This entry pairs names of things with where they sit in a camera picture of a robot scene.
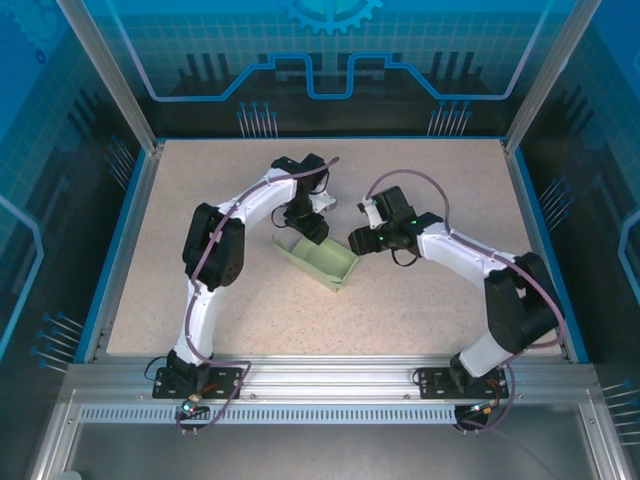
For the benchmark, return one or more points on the green paper box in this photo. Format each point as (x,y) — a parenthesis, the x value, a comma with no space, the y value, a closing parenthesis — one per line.
(325,262)

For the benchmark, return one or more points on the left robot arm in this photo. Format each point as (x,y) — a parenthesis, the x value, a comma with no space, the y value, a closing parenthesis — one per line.
(200,320)

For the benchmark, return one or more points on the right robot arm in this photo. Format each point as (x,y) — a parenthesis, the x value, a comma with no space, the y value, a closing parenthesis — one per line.
(450,250)

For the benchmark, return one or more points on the aluminium front beam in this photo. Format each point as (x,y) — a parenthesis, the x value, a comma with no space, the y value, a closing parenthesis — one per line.
(325,375)

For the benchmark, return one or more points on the blue right edge strip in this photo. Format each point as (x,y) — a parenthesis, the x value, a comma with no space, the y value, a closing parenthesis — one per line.
(532,200)

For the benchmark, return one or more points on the blue edge strip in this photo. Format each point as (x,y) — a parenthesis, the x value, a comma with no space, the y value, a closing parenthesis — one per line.
(132,200)
(532,200)

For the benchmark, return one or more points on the blue left edge strip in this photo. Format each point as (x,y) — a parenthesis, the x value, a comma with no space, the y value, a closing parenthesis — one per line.
(132,200)

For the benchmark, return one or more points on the right connector with green light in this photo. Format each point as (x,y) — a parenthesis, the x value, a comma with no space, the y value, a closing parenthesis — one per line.
(477,410)

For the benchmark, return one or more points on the connector with green light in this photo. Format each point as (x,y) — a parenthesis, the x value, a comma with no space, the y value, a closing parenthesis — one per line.
(189,406)
(477,410)

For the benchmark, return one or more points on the left connector with green light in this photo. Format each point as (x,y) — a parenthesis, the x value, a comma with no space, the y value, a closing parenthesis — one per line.
(189,406)

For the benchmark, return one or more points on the pale round object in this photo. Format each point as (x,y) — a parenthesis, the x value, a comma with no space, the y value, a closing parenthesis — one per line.
(72,475)

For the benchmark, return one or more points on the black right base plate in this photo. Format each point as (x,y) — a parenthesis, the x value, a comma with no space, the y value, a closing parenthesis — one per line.
(432,382)

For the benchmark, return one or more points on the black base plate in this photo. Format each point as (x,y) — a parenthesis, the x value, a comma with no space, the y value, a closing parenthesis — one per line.
(432,382)
(227,385)

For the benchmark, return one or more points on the aluminium right side rail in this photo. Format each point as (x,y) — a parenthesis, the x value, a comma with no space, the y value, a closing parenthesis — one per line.
(521,200)

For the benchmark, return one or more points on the aluminium rail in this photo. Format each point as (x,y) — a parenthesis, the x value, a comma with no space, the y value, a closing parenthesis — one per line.
(521,200)
(145,200)

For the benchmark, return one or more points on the aluminium left side rail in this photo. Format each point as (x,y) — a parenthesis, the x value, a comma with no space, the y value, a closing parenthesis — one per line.
(145,200)

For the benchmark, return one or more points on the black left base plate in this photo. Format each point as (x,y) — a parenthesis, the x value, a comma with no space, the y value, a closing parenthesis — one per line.
(227,385)

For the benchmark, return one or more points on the aluminium right corner post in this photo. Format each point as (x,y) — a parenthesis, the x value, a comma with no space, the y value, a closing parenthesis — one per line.
(545,75)

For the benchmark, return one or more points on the aluminium corner post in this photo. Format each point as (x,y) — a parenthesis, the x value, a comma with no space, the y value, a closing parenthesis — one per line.
(117,75)
(545,75)

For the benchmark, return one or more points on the aluminium left corner post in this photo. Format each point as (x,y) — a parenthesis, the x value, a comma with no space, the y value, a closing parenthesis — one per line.
(117,75)

